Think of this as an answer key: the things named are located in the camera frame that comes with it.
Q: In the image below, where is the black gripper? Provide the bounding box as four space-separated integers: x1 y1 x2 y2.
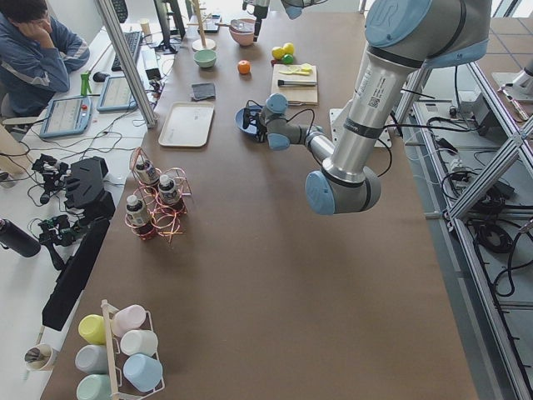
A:
253 6 269 42
242 100 267 143

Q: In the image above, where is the blue plate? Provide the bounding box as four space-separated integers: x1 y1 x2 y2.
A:
235 108 257 141

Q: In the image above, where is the orange fruit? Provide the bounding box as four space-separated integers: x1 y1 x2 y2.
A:
237 60 251 75

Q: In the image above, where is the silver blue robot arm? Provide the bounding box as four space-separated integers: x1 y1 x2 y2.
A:
242 0 324 42
259 1 491 215

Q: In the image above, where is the pink bowl with ice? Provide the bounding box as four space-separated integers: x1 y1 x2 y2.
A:
229 18 255 47

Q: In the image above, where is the metal ice scoop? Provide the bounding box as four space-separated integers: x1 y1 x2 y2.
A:
216 19 255 33

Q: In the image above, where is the yellow lemon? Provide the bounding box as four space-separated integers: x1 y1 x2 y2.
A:
271 47 286 60
282 42 295 55

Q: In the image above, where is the green lime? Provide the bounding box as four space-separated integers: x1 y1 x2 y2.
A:
281 53 294 65

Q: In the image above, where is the wooden cutting board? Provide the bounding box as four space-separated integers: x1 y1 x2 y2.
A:
271 63 318 105

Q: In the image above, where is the steel knife sharpener rod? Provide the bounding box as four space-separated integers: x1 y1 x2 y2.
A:
276 79 317 88

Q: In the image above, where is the wooden cup tree stand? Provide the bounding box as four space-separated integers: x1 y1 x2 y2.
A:
187 0 217 52

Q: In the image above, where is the green bowl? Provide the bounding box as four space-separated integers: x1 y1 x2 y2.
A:
193 49 217 68

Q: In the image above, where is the yellow plastic knife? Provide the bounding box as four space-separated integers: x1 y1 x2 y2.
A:
279 63 313 76

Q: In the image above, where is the grey cloth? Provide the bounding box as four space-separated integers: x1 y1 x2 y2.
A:
191 82 216 101

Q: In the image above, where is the cream tray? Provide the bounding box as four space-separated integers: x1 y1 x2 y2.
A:
158 102 215 148

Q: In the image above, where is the black monitor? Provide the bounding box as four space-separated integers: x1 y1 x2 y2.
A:
153 0 186 54

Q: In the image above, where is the black keyboard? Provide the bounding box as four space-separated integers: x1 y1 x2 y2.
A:
111 30 143 73

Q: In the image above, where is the blue teach pendant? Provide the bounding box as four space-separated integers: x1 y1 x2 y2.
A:
97 76 137 113
39 96 92 138

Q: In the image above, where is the computer mouse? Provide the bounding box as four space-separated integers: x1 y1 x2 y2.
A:
92 72 109 83

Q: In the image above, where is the seated person blue jacket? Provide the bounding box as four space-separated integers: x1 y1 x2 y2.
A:
1 1 90 118

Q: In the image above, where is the pink cup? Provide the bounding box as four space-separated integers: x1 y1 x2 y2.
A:
111 304 146 338

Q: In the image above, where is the white cup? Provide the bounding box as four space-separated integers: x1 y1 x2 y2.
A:
120 329 158 357

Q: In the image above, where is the yellow cup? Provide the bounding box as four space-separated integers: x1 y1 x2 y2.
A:
78 314 106 345

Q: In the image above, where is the blue cup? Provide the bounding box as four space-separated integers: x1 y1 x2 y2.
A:
122 353 162 393

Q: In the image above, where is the black water bottle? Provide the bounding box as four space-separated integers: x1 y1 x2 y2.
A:
1 218 41 258

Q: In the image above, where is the grey cup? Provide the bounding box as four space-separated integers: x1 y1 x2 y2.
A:
75 344 108 374

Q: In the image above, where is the green cup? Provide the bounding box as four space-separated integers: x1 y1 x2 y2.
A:
76 374 112 400

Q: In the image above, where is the copper wire bottle rack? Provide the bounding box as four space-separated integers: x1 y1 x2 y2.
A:
124 147 192 242

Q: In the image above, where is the aluminium frame post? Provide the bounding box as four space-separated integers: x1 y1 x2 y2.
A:
95 0 157 128

